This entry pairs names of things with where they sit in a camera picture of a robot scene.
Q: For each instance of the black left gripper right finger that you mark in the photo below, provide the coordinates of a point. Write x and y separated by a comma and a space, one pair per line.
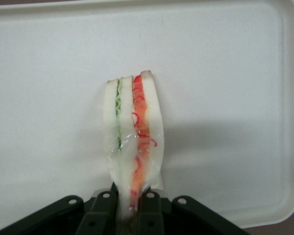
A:
150, 215

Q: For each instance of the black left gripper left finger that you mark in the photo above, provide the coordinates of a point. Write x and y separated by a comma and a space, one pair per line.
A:
100, 215

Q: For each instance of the triangle sandwich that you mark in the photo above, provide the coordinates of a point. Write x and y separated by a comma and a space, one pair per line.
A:
127, 117

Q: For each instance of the cream plastic tray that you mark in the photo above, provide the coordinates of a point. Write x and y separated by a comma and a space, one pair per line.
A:
51, 85

